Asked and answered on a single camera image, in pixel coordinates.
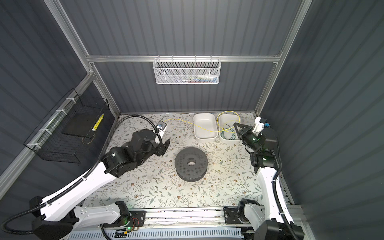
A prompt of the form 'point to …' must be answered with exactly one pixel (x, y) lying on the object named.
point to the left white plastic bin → (207, 121)
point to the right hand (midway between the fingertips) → (235, 125)
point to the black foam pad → (80, 123)
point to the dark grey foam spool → (188, 173)
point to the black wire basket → (50, 144)
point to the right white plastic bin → (228, 134)
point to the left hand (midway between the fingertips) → (161, 135)
